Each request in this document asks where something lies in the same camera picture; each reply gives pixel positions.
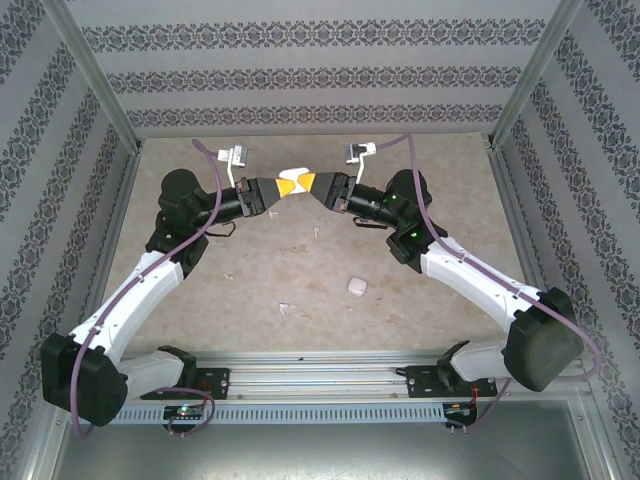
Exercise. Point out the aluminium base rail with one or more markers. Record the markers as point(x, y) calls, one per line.
point(320, 372)

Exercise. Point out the white earbud charging case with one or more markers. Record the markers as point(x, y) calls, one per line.
point(295, 173)
point(357, 286)

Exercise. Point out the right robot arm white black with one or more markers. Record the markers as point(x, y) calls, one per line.
point(475, 280)

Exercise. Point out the aluminium frame post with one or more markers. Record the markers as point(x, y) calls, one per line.
point(97, 75)
point(535, 75)

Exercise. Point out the grey metal sheet panel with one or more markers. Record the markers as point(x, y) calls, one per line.
point(320, 455)

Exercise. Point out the closed white earbud charging case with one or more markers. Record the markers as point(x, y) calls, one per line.
point(357, 286)

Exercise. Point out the small circuit board green light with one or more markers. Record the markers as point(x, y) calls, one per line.
point(185, 411)

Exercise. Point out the aluminium side frame rail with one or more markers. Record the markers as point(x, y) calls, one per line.
point(512, 200)
point(120, 225)

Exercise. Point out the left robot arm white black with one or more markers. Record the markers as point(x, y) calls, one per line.
point(150, 285)

